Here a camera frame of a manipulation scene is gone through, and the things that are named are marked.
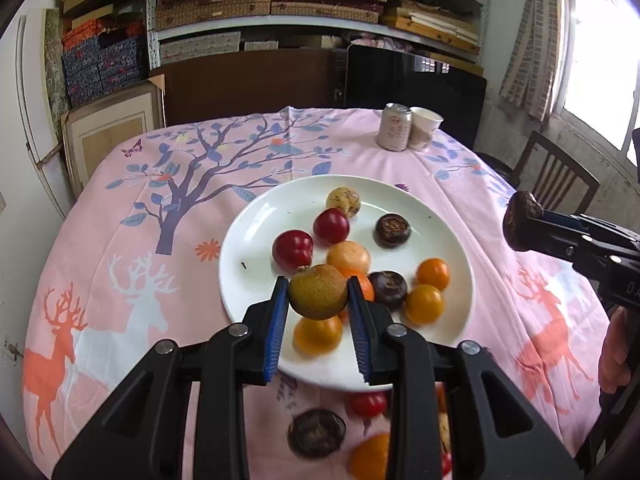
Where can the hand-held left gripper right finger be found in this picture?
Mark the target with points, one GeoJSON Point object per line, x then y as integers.
{"type": "Point", "coordinates": [360, 330]}

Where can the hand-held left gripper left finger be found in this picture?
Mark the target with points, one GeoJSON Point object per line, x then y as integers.
{"type": "Point", "coordinates": [276, 330]}

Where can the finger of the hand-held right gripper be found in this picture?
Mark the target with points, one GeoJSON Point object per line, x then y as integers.
{"type": "Point", "coordinates": [562, 220]}
{"type": "Point", "coordinates": [555, 249]}

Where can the yellow orange round fruit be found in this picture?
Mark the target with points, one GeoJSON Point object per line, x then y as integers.
{"type": "Point", "coordinates": [424, 303]}
{"type": "Point", "coordinates": [350, 254]}
{"type": "Point", "coordinates": [317, 337]}

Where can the large orange with black mark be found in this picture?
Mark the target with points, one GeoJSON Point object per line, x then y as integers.
{"type": "Point", "coordinates": [367, 287]}

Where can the dark brown water chestnut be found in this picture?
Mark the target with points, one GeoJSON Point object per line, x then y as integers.
{"type": "Point", "coordinates": [316, 432]}
{"type": "Point", "coordinates": [390, 287]}

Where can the brown round fruit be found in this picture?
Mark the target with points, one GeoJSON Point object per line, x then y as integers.
{"type": "Point", "coordinates": [318, 291]}

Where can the large red tomato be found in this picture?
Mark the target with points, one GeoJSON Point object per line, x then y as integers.
{"type": "Point", "coordinates": [292, 249]}

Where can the white round plate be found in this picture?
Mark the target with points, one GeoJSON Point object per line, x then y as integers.
{"type": "Point", "coordinates": [260, 240]}

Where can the dark red plum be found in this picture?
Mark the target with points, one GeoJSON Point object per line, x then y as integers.
{"type": "Point", "coordinates": [331, 226]}

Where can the striped yellow pepino melon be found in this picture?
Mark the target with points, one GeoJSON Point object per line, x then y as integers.
{"type": "Point", "coordinates": [343, 201]}

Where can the person's right hand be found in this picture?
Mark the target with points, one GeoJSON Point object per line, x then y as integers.
{"type": "Point", "coordinates": [614, 355]}

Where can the dark wooden slatted chair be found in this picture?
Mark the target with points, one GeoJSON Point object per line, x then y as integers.
{"type": "Point", "coordinates": [555, 170]}

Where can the small red tomato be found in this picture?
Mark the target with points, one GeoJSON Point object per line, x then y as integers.
{"type": "Point", "coordinates": [369, 404]}
{"type": "Point", "coordinates": [446, 464]}

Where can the pink printed tablecloth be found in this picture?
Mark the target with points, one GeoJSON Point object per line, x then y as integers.
{"type": "Point", "coordinates": [150, 240]}

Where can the bright window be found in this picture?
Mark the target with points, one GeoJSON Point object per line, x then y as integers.
{"type": "Point", "coordinates": [595, 60]}

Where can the white paper cup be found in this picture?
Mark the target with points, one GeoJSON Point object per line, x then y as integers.
{"type": "Point", "coordinates": [425, 127]}

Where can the brick pattern curtain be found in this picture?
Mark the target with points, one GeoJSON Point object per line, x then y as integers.
{"type": "Point", "coordinates": [532, 45]}

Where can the pale drink can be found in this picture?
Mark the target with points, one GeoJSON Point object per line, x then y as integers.
{"type": "Point", "coordinates": [395, 127]}

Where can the black flat panel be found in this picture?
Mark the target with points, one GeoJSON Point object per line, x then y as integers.
{"type": "Point", "coordinates": [415, 80]}

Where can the brown wooden board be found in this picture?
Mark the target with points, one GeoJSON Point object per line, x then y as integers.
{"type": "Point", "coordinates": [250, 85]}

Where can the stack of blue patterned boxes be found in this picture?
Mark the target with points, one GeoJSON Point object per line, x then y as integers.
{"type": "Point", "coordinates": [105, 70]}

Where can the stack of woven flat boxes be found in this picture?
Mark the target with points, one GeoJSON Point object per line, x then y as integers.
{"type": "Point", "coordinates": [320, 7]}

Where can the white leaning board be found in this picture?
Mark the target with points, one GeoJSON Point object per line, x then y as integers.
{"type": "Point", "coordinates": [37, 110]}

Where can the white metal shelving unit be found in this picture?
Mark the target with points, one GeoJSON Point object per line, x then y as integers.
{"type": "Point", "coordinates": [152, 10]}

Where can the marbled leaning board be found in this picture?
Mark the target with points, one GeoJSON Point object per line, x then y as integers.
{"type": "Point", "coordinates": [56, 60]}

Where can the wooden picture frame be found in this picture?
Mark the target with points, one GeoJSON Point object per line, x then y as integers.
{"type": "Point", "coordinates": [112, 130]}

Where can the wall socket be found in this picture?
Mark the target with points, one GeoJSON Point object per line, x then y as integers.
{"type": "Point", "coordinates": [10, 350]}

